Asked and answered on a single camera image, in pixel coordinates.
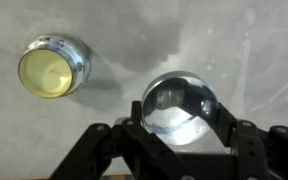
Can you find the shiny silver container lid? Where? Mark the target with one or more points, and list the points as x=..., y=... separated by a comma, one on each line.
x=177, y=106

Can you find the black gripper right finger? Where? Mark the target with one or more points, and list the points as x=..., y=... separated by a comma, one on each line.
x=258, y=154

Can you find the silver round container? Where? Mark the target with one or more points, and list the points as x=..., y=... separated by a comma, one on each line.
x=55, y=65

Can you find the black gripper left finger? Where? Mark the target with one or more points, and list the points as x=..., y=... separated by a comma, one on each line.
x=147, y=157

